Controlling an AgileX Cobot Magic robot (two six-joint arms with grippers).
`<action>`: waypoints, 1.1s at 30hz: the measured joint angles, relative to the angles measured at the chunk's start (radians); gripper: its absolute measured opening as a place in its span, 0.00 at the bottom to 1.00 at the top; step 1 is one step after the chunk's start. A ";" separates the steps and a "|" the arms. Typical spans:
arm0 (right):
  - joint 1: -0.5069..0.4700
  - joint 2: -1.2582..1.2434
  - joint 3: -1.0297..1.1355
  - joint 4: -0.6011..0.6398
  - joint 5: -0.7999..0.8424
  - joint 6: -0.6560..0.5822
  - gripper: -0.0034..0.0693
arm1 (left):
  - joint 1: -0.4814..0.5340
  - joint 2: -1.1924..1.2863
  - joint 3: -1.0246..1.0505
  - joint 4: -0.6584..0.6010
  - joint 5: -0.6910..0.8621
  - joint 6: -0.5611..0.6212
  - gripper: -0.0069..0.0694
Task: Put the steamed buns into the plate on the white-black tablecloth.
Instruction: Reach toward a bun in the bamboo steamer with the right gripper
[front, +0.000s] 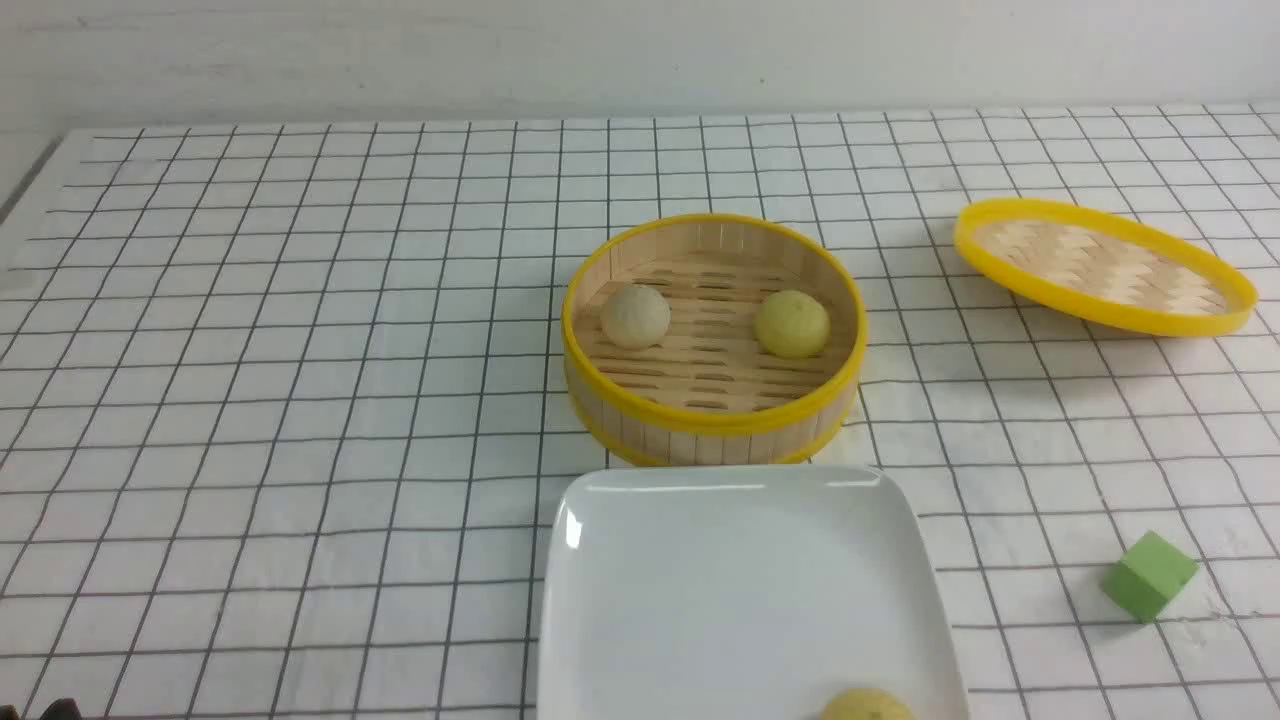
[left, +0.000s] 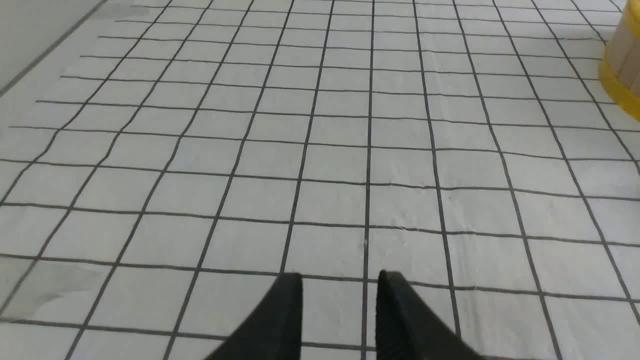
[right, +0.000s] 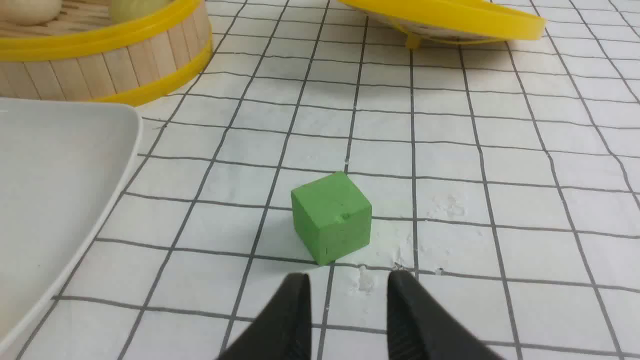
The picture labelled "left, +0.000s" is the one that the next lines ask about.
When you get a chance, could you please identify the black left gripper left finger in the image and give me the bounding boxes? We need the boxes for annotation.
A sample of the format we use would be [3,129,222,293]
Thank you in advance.
[206,273,303,360]

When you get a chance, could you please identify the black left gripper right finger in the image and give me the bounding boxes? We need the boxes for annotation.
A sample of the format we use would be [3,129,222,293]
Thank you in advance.
[375,270,481,360]

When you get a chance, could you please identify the white grid-pattern tablecloth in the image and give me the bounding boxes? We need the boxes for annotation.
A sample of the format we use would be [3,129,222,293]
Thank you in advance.
[1,0,640,360]

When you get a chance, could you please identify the yellow-rimmed bamboo steamer basket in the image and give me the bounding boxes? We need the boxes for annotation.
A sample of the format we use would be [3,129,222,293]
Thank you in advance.
[598,0,640,121]

